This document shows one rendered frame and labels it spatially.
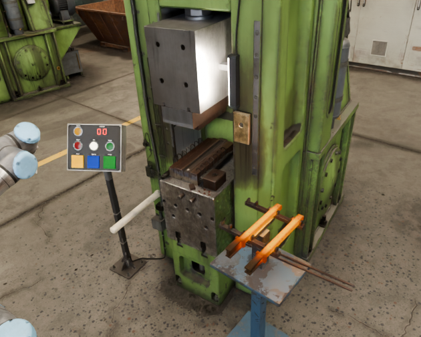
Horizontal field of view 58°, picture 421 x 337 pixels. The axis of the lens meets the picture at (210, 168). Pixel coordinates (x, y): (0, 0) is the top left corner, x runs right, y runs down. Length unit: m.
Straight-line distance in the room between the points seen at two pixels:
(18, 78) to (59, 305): 4.49
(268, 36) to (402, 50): 5.30
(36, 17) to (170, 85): 5.01
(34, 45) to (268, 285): 5.69
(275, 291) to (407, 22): 5.62
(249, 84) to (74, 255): 2.06
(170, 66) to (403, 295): 2.13
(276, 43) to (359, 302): 1.82
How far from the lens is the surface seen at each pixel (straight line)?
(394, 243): 3.34
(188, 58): 1.83
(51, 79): 6.95
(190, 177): 2.15
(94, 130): 2.35
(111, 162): 2.29
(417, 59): 6.93
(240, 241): 1.62
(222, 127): 2.48
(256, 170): 2.05
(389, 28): 6.94
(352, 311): 2.78
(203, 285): 2.62
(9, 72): 6.71
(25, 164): 1.42
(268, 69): 1.80
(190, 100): 1.90
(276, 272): 1.89
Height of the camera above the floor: 2.13
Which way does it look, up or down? 32 degrees down
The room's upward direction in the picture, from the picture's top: 3 degrees counter-clockwise
